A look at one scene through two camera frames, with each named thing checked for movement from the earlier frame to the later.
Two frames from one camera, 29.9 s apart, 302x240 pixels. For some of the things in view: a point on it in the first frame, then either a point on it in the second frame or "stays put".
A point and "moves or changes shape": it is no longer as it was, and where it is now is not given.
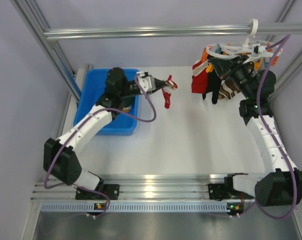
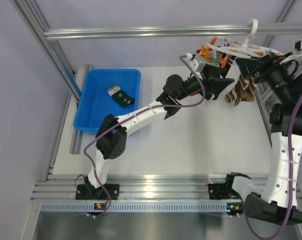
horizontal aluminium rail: (293, 28) stays put
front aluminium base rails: (138, 188) stays put
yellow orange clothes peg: (209, 68) moves or changes shape
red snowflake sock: (167, 91) moves or changes shape
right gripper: (222, 66) → (249, 66)
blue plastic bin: (92, 87) stays put
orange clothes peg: (205, 55) moves or changes shape
